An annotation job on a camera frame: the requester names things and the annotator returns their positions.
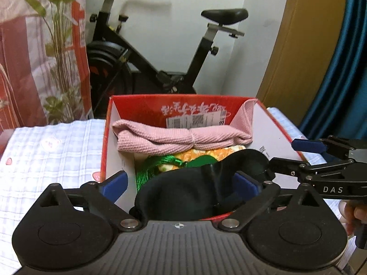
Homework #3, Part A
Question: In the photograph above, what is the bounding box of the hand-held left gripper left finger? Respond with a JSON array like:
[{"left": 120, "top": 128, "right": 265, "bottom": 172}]
[{"left": 29, "top": 170, "right": 144, "bottom": 231}]

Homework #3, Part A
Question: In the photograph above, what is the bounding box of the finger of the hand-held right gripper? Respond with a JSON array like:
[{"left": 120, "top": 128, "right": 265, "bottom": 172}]
[
  {"left": 292, "top": 135, "right": 354, "bottom": 162},
  {"left": 259, "top": 157, "right": 356, "bottom": 185}
]

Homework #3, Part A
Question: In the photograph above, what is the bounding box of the orange floral oven mitt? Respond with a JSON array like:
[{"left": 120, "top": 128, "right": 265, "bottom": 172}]
[{"left": 172, "top": 146, "right": 247, "bottom": 169}]

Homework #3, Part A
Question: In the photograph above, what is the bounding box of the strawberry print cardboard box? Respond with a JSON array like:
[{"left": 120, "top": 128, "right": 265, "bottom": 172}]
[{"left": 100, "top": 94, "right": 306, "bottom": 221}]

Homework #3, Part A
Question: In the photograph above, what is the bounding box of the wooden wardrobe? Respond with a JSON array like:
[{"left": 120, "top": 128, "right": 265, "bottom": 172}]
[{"left": 255, "top": 0, "right": 356, "bottom": 127}]

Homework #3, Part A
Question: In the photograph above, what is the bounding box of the blue curtain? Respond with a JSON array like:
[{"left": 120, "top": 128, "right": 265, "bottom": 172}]
[{"left": 298, "top": 0, "right": 367, "bottom": 142}]

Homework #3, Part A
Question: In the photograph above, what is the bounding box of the checked bed sheet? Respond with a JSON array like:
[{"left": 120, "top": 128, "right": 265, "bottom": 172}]
[{"left": 0, "top": 107, "right": 367, "bottom": 275}]

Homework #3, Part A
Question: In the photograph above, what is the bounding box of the black satin cloth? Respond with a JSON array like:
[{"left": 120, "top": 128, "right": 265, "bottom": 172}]
[{"left": 133, "top": 149, "right": 276, "bottom": 221}]

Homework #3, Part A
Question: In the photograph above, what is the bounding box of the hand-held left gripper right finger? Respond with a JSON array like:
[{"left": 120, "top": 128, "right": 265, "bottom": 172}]
[{"left": 221, "top": 171, "right": 327, "bottom": 232}]

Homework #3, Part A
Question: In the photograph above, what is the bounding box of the pink knitted towel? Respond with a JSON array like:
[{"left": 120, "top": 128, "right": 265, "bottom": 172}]
[{"left": 112, "top": 99, "right": 260, "bottom": 154}]

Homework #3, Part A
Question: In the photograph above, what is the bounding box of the green tassel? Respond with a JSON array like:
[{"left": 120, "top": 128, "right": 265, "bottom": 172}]
[{"left": 135, "top": 155, "right": 221, "bottom": 192}]

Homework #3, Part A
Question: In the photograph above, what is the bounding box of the person's right hand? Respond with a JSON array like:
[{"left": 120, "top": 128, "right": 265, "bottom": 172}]
[{"left": 338, "top": 199, "right": 367, "bottom": 237}]

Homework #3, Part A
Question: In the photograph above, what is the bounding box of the black exercise bike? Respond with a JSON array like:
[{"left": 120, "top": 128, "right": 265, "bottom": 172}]
[{"left": 86, "top": 0, "right": 248, "bottom": 119}]

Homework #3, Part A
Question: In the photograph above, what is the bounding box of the printed plant curtain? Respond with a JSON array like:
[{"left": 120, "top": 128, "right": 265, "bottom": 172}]
[{"left": 0, "top": 0, "right": 92, "bottom": 146}]

